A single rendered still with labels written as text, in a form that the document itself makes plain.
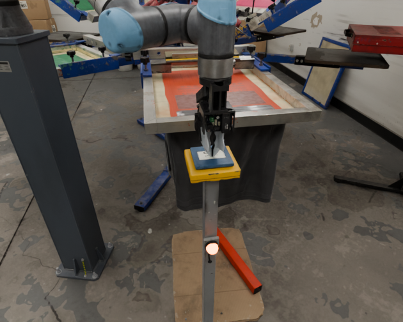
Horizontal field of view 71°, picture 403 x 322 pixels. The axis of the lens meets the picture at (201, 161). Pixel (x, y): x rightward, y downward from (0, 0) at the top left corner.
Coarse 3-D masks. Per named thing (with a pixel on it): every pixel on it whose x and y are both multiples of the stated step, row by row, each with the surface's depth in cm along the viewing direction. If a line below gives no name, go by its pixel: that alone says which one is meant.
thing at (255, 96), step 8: (240, 72) 144; (232, 80) 133; (240, 80) 133; (248, 80) 133; (248, 88) 123; (256, 88) 123; (232, 96) 115; (240, 96) 115; (248, 96) 115; (256, 96) 115; (264, 96) 115; (232, 104) 108; (240, 104) 108; (248, 104) 108; (256, 104) 108; (264, 104) 108; (272, 104) 108
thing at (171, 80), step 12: (180, 72) 144; (192, 72) 144; (168, 84) 128; (180, 84) 128; (192, 84) 128; (168, 96) 115; (180, 96) 115; (192, 96) 115; (180, 108) 104; (192, 108) 104
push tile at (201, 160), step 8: (192, 152) 76; (200, 152) 76; (224, 152) 76; (200, 160) 72; (208, 160) 72; (216, 160) 72; (224, 160) 72; (232, 160) 72; (200, 168) 70; (208, 168) 71
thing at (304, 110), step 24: (264, 72) 132; (144, 96) 105; (288, 96) 108; (144, 120) 87; (168, 120) 87; (192, 120) 87; (240, 120) 90; (264, 120) 92; (288, 120) 93; (312, 120) 95
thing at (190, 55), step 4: (192, 52) 133; (196, 52) 133; (172, 56) 132; (176, 56) 132; (180, 56) 133; (184, 56) 133; (188, 56) 133; (192, 56) 134; (196, 56) 134; (172, 64) 135; (176, 64) 135; (180, 64) 135; (184, 64) 136; (188, 64) 136; (192, 64) 136; (196, 64) 137
